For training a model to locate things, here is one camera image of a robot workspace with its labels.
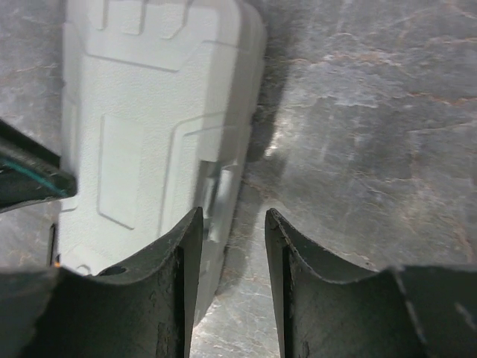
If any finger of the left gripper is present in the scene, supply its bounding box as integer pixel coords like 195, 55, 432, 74
0, 121, 78, 213

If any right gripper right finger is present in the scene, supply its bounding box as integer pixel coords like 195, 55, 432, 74
265, 209, 476, 357

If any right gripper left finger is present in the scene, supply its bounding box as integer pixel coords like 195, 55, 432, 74
1, 208, 203, 357

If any grey plastic tool case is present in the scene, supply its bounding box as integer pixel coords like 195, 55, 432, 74
57, 1, 267, 321

